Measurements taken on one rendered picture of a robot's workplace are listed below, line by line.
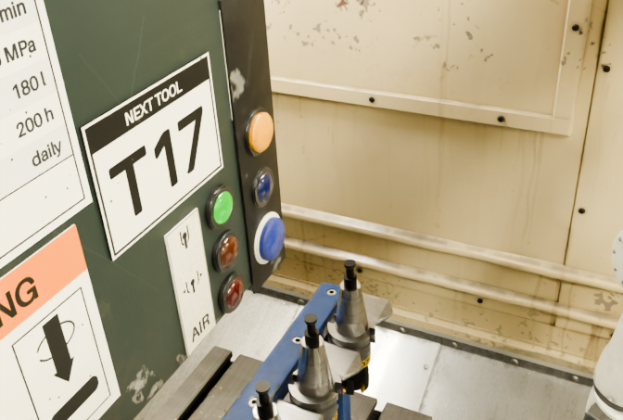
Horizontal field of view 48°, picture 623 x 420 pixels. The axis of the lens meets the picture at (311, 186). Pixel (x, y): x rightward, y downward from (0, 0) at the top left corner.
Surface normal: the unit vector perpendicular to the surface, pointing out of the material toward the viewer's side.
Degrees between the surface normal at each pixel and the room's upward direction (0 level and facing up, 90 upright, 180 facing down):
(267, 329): 24
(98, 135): 90
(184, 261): 90
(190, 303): 90
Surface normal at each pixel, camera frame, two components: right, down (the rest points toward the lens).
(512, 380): -0.23, -0.58
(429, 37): -0.44, 0.47
